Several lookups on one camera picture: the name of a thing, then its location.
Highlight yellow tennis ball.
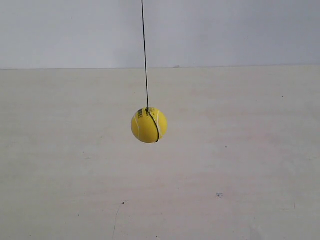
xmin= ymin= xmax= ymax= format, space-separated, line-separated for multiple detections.
xmin=131 ymin=107 xmax=168 ymax=144

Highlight black hanging string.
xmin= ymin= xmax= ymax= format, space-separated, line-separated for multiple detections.
xmin=141 ymin=0 xmax=160 ymax=144

